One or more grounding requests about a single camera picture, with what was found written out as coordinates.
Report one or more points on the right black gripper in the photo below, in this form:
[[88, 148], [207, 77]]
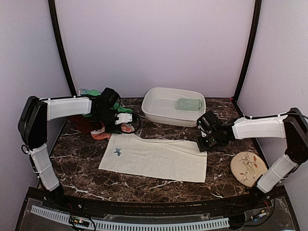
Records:
[[202, 147]]

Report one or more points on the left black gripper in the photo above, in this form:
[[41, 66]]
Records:
[[114, 130]]

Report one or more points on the cream white towel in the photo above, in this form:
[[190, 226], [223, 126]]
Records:
[[155, 158]]

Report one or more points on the mint green panda towel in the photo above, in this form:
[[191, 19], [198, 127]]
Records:
[[188, 104]]

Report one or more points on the white plastic basin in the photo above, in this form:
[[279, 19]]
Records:
[[160, 106]]

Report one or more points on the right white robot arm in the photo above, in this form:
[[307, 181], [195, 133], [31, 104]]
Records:
[[292, 126]]

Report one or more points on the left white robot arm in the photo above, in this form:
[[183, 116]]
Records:
[[38, 112]]

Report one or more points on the bright green towel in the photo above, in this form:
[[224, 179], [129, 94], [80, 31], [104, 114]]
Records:
[[107, 103]]

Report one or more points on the orange patterned towel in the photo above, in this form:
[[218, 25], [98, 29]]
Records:
[[100, 134]]

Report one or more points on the dark red towel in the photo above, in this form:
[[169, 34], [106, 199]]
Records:
[[84, 124]]

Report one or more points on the light blue cloth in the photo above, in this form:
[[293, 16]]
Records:
[[82, 91]]

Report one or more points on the round floral coaster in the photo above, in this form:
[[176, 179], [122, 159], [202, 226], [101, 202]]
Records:
[[247, 168]]

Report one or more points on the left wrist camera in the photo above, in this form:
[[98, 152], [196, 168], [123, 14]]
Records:
[[123, 118]]

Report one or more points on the white slotted cable duct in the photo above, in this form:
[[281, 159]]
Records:
[[126, 223]]

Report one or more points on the black front rail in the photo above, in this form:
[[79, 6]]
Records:
[[168, 200]]

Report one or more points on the left black frame post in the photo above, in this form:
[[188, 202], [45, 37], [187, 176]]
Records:
[[60, 46]]

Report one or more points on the black frame post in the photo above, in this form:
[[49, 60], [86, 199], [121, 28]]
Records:
[[249, 49], [60, 46]]

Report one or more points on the right black frame post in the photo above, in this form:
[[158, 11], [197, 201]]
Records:
[[249, 49]]

